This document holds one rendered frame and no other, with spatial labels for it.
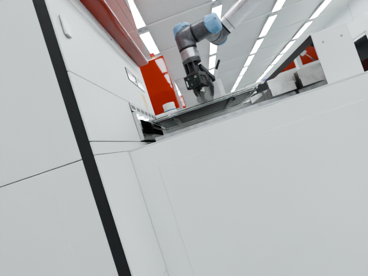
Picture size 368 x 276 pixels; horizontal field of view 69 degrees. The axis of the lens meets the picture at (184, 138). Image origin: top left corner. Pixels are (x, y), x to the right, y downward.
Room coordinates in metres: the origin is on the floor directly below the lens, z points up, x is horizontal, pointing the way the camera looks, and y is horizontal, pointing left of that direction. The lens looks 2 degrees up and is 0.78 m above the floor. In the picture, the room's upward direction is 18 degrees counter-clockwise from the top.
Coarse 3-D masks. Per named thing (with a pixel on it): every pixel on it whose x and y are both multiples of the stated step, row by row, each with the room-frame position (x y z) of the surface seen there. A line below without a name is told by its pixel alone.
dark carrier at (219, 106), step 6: (240, 96) 0.94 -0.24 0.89; (222, 102) 0.94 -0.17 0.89; (234, 102) 1.07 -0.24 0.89; (240, 102) 1.14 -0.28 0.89; (204, 108) 0.94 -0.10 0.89; (210, 108) 1.00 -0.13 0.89; (216, 108) 1.07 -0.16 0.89; (222, 108) 1.15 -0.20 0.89; (186, 114) 0.94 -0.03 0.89; (192, 114) 1.00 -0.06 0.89; (198, 114) 1.07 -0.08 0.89; (204, 114) 1.15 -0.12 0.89; (168, 120) 0.94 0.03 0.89; (186, 120) 1.15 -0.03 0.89; (168, 126) 1.15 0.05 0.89
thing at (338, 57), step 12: (312, 36) 0.68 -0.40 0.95; (324, 36) 0.68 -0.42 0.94; (336, 36) 0.68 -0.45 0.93; (348, 36) 0.68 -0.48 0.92; (324, 48) 0.68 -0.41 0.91; (336, 48) 0.68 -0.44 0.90; (348, 48) 0.68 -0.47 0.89; (324, 60) 0.68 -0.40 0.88; (336, 60) 0.68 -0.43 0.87; (348, 60) 0.68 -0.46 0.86; (324, 72) 0.68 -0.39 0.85; (336, 72) 0.68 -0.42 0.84; (348, 72) 0.68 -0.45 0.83; (360, 72) 0.68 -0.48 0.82
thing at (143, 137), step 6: (138, 114) 0.85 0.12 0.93; (138, 120) 0.82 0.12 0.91; (144, 120) 0.92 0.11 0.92; (150, 120) 1.03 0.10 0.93; (138, 126) 0.82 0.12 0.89; (138, 132) 0.82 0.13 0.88; (144, 132) 0.85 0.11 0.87; (162, 132) 1.26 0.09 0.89; (144, 138) 0.82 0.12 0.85; (150, 138) 0.92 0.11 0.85
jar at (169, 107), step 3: (168, 102) 1.51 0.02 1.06; (171, 102) 1.52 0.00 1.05; (165, 105) 1.51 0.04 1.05; (168, 105) 1.51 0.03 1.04; (171, 105) 1.52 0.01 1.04; (174, 105) 1.54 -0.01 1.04; (165, 108) 1.52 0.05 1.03; (168, 108) 1.51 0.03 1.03; (171, 108) 1.51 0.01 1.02; (174, 108) 1.52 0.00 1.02; (165, 111) 1.52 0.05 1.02; (168, 111) 1.51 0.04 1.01; (171, 111) 1.51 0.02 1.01; (174, 111) 1.52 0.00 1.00
